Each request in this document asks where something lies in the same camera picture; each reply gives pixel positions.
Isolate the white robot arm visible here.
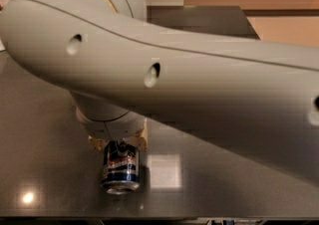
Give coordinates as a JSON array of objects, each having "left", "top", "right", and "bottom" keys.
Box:
[{"left": 1, "top": 0, "right": 319, "bottom": 182}]

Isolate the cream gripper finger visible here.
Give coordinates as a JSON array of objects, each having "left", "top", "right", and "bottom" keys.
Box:
[
  {"left": 88, "top": 135, "right": 107, "bottom": 152},
  {"left": 129, "top": 121, "right": 148, "bottom": 151}
]

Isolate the blue pepsi can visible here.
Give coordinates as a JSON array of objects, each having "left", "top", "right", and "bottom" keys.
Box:
[{"left": 101, "top": 139, "right": 140, "bottom": 195}]

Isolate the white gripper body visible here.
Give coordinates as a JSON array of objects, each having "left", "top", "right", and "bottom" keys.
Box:
[{"left": 76, "top": 106, "right": 145, "bottom": 140}]

